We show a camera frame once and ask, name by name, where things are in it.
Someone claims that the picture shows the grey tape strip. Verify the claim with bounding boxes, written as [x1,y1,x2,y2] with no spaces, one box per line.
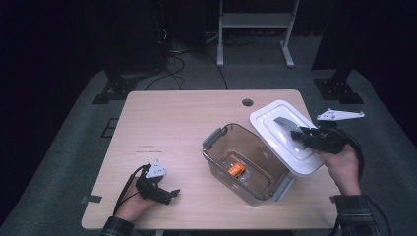
[80,194,103,206]

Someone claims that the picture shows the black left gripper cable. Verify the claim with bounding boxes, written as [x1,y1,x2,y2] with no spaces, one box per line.
[112,163,152,218]

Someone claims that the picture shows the orange toy truck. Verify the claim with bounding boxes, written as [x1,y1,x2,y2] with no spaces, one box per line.
[226,161,247,179]

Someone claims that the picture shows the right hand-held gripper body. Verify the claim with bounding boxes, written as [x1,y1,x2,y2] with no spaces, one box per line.
[304,108,366,155]

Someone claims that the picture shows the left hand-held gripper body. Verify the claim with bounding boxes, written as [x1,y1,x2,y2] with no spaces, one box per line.
[135,158,174,207]

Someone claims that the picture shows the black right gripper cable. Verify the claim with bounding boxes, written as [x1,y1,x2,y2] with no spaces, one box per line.
[339,128,393,236]

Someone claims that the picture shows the black stand with square base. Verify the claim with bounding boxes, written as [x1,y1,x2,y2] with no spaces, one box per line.
[91,67,140,105]
[311,0,365,105]

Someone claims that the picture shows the white metal stand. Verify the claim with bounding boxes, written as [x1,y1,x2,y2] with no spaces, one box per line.
[216,0,301,69]

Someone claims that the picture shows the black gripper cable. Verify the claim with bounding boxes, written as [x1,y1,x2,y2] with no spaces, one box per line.
[112,163,152,218]
[339,128,393,236]

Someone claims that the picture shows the clear brown storage box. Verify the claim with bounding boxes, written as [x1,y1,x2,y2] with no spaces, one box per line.
[201,122,296,207]

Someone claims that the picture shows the white lid with grey handle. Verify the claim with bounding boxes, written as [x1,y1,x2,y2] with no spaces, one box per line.
[248,99,326,178]

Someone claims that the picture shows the person's left hand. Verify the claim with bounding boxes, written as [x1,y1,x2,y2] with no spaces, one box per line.
[113,186,159,223]

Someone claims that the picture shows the black floor cables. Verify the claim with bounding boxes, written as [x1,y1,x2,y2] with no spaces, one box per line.
[143,26,229,91]

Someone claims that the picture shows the person's right hand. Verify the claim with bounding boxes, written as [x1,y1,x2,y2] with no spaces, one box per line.
[319,143,362,197]

